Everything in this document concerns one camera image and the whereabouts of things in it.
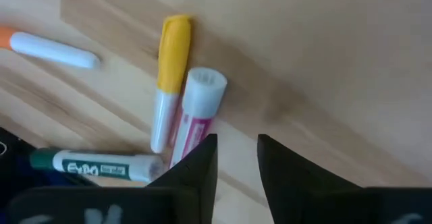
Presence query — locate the small yellow cap marker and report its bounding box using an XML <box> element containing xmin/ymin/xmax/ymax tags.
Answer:
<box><xmin>150</xmin><ymin>13</ymin><xmax>192</xmax><ymax>155</ymax></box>

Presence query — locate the pink Expo marker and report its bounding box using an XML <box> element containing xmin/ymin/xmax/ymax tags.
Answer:
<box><xmin>168</xmin><ymin>67</ymin><xmax>228</xmax><ymax>169</ymax></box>

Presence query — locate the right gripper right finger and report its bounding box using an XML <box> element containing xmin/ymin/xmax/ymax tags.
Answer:
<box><xmin>258</xmin><ymin>134</ymin><xmax>432</xmax><ymax>224</ymax></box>

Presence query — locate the dark green Expo marker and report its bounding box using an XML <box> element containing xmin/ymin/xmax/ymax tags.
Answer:
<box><xmin>29</xmin><ymin>148</ymin><xmax>165</xmax><ymax>184</ymax></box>

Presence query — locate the small orange cap marker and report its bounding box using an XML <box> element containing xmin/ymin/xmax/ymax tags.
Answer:
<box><xmin>0</xmin><ymin>26</ymin><xmax>102</xmax><ymax>70</ymax></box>

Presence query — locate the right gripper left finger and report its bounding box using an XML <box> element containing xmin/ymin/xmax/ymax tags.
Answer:
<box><xmin>5</xmin><ymin>134</ymin><xmax>219</xmax><ymax>224</ymax></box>

